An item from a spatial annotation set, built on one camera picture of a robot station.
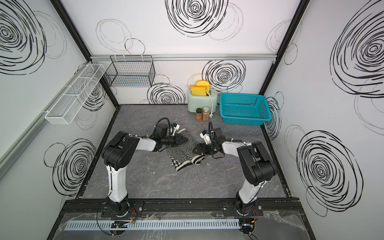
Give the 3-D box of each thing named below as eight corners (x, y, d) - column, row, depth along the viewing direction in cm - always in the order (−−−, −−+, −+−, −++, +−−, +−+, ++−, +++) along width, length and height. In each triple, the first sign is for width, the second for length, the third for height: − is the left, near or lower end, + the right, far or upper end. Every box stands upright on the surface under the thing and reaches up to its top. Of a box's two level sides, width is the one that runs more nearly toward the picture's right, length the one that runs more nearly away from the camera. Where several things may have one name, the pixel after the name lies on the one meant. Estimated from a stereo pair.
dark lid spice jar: (196, 121, 111) (196, 113, 104) (196, 116, 114) (196, 108, 107) (201, 121, 111) (202, 113, 104) (201, 116, 114) (202, 108, 107)
